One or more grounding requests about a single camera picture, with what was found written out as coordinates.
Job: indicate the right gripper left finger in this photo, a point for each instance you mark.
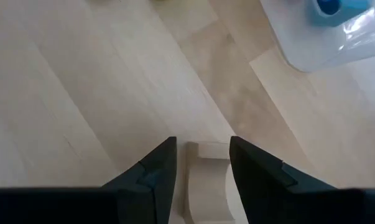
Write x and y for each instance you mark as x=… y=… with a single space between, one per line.
x=156 y=186

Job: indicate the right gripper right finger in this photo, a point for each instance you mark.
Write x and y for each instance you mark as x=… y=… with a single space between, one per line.
x=262 y=186

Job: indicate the natural wood arch block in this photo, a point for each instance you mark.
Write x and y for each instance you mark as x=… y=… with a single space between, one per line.
x=206 y=186

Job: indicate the large blue notched block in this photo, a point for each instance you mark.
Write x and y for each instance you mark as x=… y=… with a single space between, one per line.
x=349 y=14

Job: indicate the large clear plastic bin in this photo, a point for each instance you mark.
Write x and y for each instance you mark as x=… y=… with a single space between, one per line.
x=299 y=46

